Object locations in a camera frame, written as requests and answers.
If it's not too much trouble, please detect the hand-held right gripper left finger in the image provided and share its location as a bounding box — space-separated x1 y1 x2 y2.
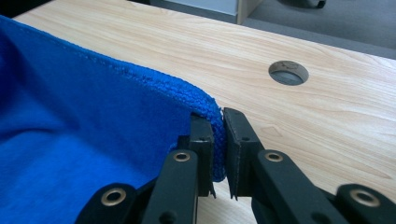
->
177 111 217 200

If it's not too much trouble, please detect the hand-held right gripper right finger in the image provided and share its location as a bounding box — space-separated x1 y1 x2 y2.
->
222 106 266 201

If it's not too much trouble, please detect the blue cloth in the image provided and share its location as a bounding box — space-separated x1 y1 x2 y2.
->
0 14 227 224

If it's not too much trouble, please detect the grey round table grommet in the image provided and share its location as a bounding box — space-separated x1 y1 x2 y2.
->
267 60 310 87

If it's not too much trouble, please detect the light wooden desk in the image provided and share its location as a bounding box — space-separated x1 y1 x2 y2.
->
235 0 265 26

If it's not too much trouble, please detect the white cabinet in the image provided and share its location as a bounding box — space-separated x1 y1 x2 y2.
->
148 0 240 17

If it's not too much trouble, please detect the dark chair base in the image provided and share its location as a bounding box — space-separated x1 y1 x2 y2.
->
276 0 328 10

